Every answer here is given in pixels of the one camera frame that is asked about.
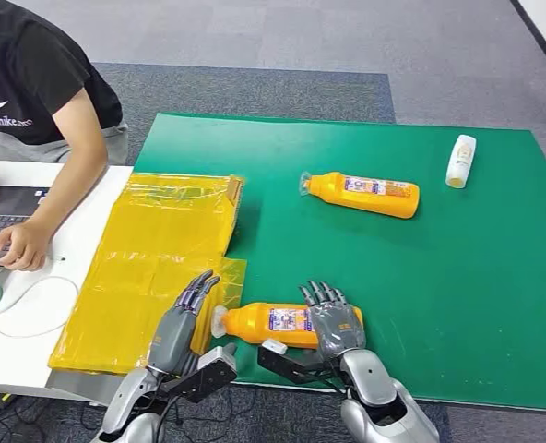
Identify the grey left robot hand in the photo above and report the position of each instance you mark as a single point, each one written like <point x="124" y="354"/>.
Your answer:
<point x="173" y="339"/>

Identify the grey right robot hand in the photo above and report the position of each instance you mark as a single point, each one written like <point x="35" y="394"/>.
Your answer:
<point x="337" y="330"/>

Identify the orange bottle with clear cap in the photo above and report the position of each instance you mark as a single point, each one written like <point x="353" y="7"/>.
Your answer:
<point x="365" y="195"/>
<point x="254" y="324"/>

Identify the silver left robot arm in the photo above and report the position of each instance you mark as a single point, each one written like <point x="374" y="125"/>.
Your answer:
<point x="125" y="403"/>

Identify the white plastic bottle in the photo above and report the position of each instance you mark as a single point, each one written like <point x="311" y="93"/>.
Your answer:
<point x="461" y="160"/>

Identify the yellow wrapped cardboard box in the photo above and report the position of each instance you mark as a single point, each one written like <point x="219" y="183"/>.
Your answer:
<point x="139" y="263"/>

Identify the green mat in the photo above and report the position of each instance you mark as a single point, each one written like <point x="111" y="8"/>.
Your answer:
<point x="415" y="293"/>

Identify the person's left hand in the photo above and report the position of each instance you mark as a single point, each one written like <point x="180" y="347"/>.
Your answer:
<point x="21" y="244"/>

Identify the black laptop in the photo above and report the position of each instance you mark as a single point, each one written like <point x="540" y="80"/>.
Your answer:
<point x="10" y="205"/>

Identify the person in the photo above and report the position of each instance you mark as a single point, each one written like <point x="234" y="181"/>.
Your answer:
<point x="33" y="67"/>

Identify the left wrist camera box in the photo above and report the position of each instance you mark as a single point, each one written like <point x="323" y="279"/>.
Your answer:
<point x="215" y="364"/>

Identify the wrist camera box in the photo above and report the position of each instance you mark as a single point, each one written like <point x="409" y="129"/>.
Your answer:
<point x="277" y="357"/>
<point x="215" y="364"/>

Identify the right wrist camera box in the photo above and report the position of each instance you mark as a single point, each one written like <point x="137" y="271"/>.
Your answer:
<point x="277" y="357"/>

